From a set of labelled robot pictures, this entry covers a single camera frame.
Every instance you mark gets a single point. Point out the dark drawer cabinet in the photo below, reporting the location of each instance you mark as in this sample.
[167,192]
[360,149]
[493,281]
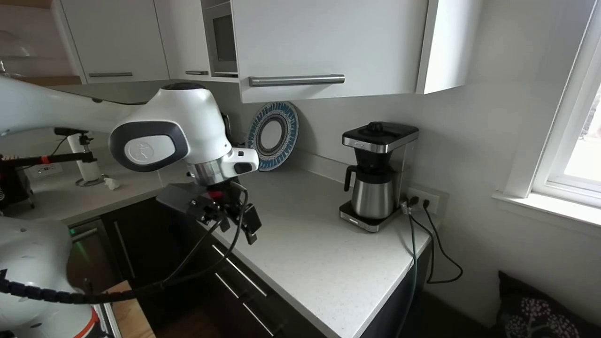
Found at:
[244,307]

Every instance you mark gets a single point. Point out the blue white decorative plate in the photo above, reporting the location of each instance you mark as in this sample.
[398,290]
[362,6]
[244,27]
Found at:
[283,147]

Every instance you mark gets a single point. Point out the black steel coffee maker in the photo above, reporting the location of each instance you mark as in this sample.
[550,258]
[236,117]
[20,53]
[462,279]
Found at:
[377,138]

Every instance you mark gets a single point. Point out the white window frame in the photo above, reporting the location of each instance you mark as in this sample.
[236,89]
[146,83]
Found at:
[563,157]

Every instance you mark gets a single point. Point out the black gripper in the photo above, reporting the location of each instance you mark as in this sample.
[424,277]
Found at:
[225,198]

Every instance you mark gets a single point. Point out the white wall outlet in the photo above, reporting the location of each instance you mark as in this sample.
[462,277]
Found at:
[433,198]

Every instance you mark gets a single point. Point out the stainless steel coffee carafe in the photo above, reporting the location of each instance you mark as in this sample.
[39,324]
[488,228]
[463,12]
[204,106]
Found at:
[371,198]

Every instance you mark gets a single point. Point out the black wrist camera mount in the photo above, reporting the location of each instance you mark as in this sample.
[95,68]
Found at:
[199,206]

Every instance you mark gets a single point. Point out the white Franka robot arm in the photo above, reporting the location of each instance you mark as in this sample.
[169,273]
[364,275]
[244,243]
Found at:
[180,119]

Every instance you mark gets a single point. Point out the dark patterned cushion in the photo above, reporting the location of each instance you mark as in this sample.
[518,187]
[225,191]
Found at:
[537,313]

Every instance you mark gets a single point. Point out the narrow white cupboard door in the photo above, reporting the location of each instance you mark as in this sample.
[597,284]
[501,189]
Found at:
[182,38]

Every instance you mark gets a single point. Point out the white wall cupboard carcass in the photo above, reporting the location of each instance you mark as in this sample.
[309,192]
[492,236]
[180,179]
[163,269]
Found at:
[448,44]

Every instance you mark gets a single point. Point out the wide white cupboard door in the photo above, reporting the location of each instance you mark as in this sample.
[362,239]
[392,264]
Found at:
[324,38]

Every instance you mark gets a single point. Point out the white black camera stand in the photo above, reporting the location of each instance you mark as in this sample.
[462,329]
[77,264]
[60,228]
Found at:
[80,162]

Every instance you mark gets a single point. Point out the wooden board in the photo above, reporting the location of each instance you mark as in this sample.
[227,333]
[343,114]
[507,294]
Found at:
[131,313]

